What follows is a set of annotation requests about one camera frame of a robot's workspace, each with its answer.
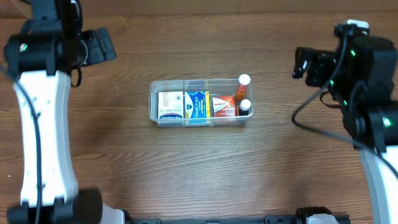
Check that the orange bottle white cap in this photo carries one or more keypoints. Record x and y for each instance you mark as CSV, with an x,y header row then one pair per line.
x,y
244,80

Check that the clear plastic container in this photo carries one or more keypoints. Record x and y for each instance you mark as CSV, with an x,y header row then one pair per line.
x,y
215,87

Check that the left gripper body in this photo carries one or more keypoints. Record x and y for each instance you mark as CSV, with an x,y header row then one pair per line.
x,y
87,55

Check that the red medicine box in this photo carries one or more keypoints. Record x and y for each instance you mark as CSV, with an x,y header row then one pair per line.
x,y
224,106

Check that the dark bottle white cap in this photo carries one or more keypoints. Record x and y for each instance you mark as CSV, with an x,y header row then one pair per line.
x,y
244,107

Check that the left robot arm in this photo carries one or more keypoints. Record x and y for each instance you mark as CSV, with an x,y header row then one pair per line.
x,y
41,58

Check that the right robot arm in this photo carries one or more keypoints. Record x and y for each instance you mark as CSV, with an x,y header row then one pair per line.
x,y
359,77

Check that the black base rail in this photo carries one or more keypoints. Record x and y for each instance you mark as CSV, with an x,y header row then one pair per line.
x,y
268,219

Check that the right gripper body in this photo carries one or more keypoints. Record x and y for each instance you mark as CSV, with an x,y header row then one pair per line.
x,y
318,65

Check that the white Hansaplast plaster box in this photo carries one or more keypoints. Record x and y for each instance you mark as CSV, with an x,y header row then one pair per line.
x,y
170,106

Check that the blue yellow VapoDrops box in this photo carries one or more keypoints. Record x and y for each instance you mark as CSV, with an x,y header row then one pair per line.
x,y
197,107

